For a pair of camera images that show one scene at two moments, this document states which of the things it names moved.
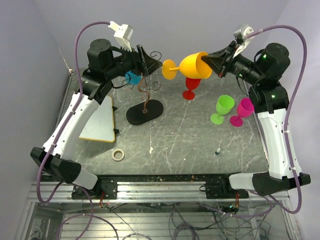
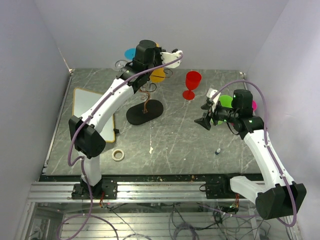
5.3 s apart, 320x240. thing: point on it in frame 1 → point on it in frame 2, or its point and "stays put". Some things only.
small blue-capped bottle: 217,151 stays put
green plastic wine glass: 224,104 stays put
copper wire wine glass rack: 146,111 stays put
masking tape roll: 115,151 stays put
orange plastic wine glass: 192,66 → 158,75
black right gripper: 217,61 → 204,121
